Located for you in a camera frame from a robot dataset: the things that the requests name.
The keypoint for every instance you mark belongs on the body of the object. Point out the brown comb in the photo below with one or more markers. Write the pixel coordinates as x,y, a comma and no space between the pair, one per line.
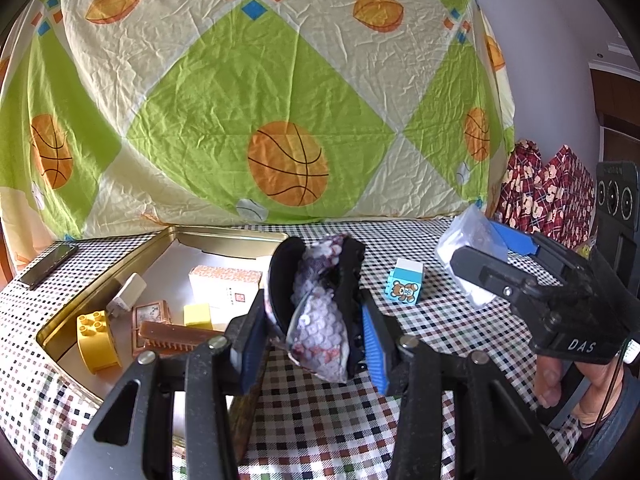
170,332

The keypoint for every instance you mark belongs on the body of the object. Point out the gold metal tin box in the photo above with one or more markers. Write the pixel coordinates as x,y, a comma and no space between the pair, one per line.
200,255

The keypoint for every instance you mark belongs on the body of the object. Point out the white box with red seal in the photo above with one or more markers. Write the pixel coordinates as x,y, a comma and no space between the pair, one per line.
220,290

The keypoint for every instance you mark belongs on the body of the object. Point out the small picture frame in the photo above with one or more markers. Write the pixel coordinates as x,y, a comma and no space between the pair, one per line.
150,312

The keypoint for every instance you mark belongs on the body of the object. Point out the brown wooden cabinet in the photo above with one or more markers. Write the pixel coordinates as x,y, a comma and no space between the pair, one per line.
617,95

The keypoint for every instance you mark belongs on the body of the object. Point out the white charger plug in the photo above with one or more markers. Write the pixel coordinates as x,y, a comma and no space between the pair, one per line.
127,292

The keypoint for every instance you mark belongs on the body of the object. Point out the person's right forearm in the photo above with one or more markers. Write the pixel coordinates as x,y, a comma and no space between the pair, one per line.
615,440

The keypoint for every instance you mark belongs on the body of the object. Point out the clear plastic packet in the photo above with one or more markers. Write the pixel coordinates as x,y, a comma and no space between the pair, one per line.
465,240

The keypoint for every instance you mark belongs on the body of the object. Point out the black floral pouch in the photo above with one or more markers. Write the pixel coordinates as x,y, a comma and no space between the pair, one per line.
320,320

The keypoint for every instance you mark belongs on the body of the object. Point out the basketball print green sheet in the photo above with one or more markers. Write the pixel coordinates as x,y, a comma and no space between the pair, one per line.
200,85

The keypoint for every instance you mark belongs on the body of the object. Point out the checkered tablecloth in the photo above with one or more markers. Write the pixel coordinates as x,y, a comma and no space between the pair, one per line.
440,340

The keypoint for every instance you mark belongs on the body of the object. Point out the black smartphone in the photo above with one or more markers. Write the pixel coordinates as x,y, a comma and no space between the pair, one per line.
47,266

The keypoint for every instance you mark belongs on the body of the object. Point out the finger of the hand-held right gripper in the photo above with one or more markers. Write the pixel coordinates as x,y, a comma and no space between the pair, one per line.
480,265
515,240

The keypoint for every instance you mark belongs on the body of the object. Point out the person's right hand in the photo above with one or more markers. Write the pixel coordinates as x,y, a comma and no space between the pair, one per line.
550,380

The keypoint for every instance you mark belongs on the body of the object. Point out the small plain yellow block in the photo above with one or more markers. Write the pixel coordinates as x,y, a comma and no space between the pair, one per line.
197,316

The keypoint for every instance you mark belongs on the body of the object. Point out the blue toy block with bear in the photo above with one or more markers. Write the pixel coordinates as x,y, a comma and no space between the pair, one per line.
402,290

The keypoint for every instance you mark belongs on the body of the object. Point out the yellow toy block with face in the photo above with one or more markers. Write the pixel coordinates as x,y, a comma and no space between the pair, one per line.
100,347

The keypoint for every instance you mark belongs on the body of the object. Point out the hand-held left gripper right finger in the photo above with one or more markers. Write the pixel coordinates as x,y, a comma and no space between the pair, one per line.
375,350

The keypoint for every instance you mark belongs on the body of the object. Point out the red plaid bear cloth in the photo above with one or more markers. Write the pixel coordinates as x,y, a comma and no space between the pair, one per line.
540,195

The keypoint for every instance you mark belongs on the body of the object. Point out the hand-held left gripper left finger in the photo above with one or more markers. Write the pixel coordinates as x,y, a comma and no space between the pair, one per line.
247,350

